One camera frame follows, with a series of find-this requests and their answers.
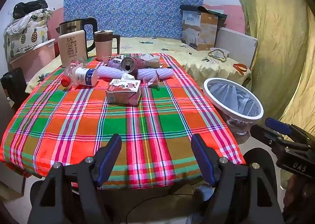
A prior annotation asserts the plaid tablecloth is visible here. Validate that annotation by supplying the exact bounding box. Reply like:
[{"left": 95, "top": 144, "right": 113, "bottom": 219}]
[{"left": 0, "top": 53, "right": 246, "bottom": 190}]

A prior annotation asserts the pink storage box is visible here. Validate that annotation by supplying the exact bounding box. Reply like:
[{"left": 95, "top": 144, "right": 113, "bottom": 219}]
[{"left": 9, "top": 38, "right": 56, "bottom": 82}]

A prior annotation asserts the olive green strap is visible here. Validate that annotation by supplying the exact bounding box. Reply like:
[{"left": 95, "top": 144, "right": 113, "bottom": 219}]
[{"left": 208, "top": 49, "right": 228, "bottom": 63}]

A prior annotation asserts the pink drink carton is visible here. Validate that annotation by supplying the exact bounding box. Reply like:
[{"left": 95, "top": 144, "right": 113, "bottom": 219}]
[{"left": 106, "top": 79, "right": 142, "bottom": 106}]

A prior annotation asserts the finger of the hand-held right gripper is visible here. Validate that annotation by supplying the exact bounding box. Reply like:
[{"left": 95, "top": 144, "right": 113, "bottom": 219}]
[
  {"left": 265, "top": 117, "right": 294, "bottom": 136},
  {"left": 250, "top": 124, "right": 279, "bottom": 150}
]

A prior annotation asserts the black rolled mat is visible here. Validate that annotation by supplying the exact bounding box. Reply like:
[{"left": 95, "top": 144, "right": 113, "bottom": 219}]
[{"left": 180, "top": 5, "right": 205, "bottom": 12}]

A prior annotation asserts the black floor cable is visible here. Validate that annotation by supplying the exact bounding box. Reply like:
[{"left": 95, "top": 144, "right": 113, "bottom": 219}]
[{"left": 125, "top": 193, "right": 197, "bottom": 224}]

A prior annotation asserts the cardboard bedding box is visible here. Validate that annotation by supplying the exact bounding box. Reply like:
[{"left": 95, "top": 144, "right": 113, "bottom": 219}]
[{"left": 182, "top": 9, "right": 219, "bottom": 51}]

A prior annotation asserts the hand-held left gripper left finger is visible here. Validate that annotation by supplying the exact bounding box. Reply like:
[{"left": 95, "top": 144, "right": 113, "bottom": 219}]
[{"left": 28, "top": 133, "right": 123, "bottom": 224}]

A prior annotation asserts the pink tissue box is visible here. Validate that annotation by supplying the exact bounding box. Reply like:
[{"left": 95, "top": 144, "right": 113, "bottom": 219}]
[{"left": 107, "top": 58, "right": 123, "bottom": 69}]

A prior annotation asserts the pineapple print quilt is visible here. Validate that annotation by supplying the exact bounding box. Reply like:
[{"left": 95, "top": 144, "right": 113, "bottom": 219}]
[{"left": 5, "top": 7, "right": 53, "bottom": 63}]

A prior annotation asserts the orange strap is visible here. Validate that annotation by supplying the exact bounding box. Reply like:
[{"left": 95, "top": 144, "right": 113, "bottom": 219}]
[{"left": 233, "top": 63, "right": 249, "bottom": 75}]

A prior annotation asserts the yellow printed bedsheet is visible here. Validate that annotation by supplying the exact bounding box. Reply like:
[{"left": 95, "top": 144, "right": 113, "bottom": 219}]
[{"left": 25, "top": 36, "right": 254, "bottom": 96}]

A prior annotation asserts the steel electric kettle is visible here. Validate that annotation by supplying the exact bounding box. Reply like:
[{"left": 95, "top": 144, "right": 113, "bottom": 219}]
[{"left": 59, "top": 17, "right": 97, "bottom": 59}]

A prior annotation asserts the pink pitcher with brown lid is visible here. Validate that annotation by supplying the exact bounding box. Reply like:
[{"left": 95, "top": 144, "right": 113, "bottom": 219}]
[{"left": 94, "top": 30, "right": 121, "bottom": 62}]

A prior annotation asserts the dark green cloth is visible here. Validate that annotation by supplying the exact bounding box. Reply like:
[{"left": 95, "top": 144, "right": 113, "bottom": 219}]
[{"left": 205, "top": 9, "right": 227, "bottom": 27}]

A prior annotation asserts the white trash bin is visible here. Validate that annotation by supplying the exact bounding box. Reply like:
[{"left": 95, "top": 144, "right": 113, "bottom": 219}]
[{"left": 203, "top": 78, "right": 264, "bottom": 144}]

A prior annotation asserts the black bag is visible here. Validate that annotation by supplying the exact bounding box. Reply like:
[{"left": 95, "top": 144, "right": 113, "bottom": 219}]
[{"left": 12, "top": 0, "right": 48, "bottom": 20}]

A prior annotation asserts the blue floral headboard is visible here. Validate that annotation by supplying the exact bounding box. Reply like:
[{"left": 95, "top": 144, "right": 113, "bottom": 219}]
[{"left": 63, "top": 0, "right": 205, "bottom": 40}]

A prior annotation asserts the white panel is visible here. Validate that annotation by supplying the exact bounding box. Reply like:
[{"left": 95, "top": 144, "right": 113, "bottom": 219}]
[{"left": 215, "top": 27, "right": 258, "bottom": 69}]

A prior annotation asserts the clear bin liner bag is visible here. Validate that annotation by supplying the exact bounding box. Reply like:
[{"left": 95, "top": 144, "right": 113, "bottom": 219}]
[{"left": 208, "top": 80, "right": 261, "bottom": 141}]

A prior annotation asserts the beige paper wrapper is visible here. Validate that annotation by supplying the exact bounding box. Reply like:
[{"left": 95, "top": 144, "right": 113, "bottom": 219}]
[{"left": 141, "top": 54, "right": 160, "bottom": 68}]

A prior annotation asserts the white paper cup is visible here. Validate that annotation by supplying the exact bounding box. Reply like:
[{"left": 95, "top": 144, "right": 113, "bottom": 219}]
[{"left": 72, "top": 67, "right": 99, "bottom": 88}]

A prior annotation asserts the red soda can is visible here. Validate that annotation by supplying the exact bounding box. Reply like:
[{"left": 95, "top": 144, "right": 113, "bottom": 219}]
[{"left": 120, "top": 57, "right": 148, "bottom": 73}]

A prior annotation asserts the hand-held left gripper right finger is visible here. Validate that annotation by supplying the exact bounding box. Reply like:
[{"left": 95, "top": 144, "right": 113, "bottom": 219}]
[{"left": 191, "top": 134, "right": 286, "bottom": 224}]

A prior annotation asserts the clear plastic bottle red cap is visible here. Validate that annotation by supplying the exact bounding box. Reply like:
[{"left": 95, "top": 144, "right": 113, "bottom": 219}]
[{"left": 61, "top": 60, "right": 85, "bottom": 87}]

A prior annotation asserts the green curtain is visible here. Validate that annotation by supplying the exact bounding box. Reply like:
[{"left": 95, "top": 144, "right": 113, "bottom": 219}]
[{"left": 228, "top": 0, "right": 315, "bottom": 136}]

